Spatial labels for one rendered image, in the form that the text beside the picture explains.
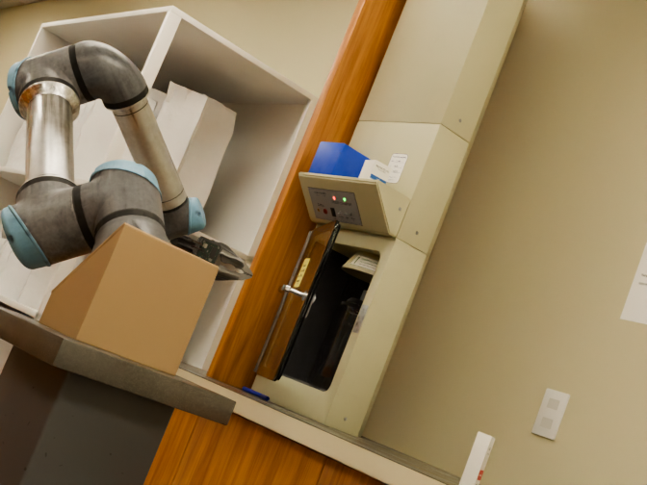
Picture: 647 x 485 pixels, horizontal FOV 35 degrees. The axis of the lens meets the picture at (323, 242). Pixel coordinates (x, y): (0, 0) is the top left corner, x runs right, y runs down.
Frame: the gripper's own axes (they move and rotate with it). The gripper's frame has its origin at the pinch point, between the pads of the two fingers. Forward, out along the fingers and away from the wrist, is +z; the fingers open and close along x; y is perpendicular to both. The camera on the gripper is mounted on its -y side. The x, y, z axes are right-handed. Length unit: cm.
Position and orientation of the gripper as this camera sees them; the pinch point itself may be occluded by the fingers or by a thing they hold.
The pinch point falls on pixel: (246, 273)
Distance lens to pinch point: 245.5
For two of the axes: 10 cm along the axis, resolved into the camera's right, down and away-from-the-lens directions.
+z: 9.1, 3.9, 1.7
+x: 3.7, -9.2, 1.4
